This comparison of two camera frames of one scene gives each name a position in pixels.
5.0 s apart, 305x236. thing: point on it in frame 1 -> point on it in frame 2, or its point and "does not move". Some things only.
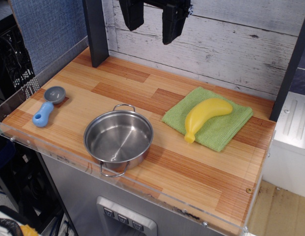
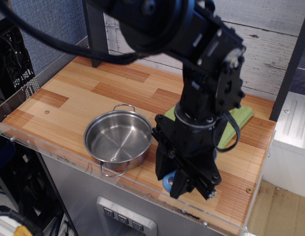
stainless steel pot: x=118 y=138 does not move
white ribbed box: x=287 y=162 does not move
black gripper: x=173 y=21 -> x=189 y=146
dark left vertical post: x=96 y=31 does not move
